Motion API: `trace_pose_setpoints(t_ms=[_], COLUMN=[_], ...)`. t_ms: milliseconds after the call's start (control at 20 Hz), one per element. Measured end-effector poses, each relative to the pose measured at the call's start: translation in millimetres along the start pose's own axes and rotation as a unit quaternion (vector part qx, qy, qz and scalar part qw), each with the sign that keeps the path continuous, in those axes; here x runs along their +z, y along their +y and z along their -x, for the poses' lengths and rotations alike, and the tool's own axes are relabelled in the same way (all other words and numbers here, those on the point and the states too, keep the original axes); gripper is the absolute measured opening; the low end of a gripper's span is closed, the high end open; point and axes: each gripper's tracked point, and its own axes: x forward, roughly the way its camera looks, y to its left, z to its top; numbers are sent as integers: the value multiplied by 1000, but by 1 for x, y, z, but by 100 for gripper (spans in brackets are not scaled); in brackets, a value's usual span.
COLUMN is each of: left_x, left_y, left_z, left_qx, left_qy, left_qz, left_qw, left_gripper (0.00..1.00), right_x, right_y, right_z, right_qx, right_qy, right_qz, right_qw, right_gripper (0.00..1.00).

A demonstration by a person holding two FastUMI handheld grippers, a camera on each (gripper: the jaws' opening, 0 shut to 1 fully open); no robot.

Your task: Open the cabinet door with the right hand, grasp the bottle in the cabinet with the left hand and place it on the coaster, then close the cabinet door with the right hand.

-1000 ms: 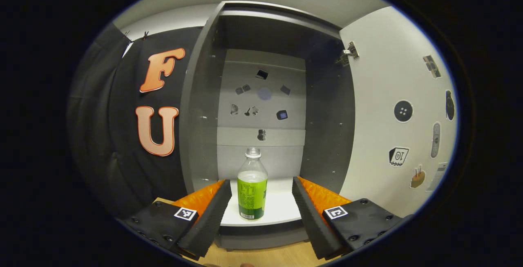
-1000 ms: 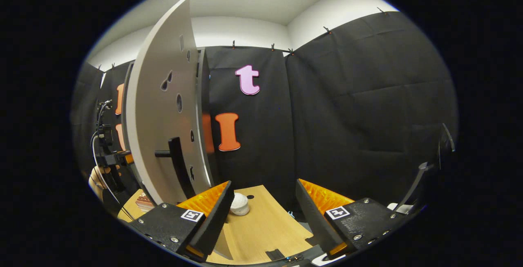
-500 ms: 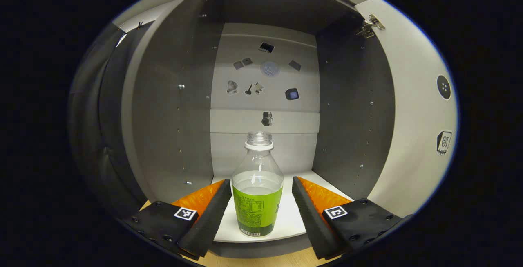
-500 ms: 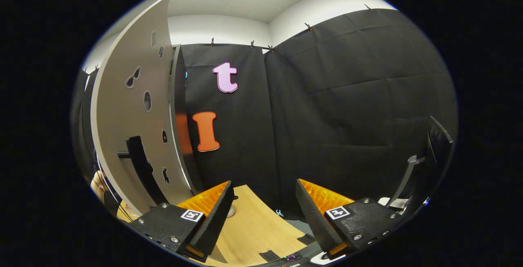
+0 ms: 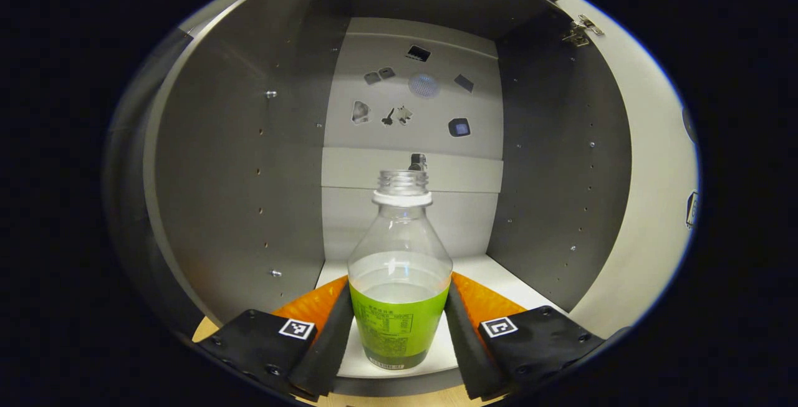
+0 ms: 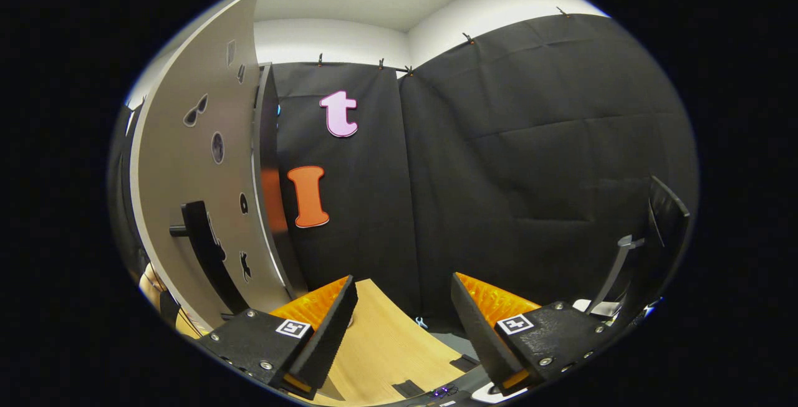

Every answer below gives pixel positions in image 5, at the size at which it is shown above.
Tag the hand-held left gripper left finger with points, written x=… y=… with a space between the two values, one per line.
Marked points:
x=327 y=351

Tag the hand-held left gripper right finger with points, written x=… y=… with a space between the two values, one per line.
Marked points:
x=467 y=351

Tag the green label clear bottle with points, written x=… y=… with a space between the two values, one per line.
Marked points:
x=399 y=332

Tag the grey cabinet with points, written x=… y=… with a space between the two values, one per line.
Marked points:
x=237 y=176

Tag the beige cabinet door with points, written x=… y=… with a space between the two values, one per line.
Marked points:
x=654 y=176

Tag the metal door hinge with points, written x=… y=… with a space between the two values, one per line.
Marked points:
x=583 y=25

